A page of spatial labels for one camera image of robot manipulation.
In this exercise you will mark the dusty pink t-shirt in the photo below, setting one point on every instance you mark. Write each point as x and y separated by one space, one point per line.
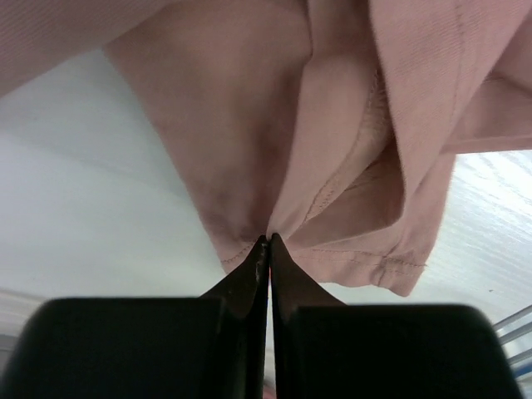
335 124

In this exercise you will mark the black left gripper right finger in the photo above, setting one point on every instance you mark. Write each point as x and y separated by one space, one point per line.
325 348

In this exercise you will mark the aluminium frame rail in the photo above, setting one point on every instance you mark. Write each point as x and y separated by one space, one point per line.
514 333

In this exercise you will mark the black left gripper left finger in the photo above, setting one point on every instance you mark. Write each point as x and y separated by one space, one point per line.
211 346

